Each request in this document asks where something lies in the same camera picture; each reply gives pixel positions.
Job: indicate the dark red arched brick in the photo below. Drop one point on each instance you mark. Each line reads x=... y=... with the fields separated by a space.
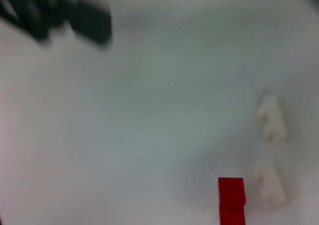
x=231 y=200

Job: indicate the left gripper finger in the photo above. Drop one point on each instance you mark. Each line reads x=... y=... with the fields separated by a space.
x=92 y=23
x=27 y=13

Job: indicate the white toy brick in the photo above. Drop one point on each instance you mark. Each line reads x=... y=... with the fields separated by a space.
x=272 y=117

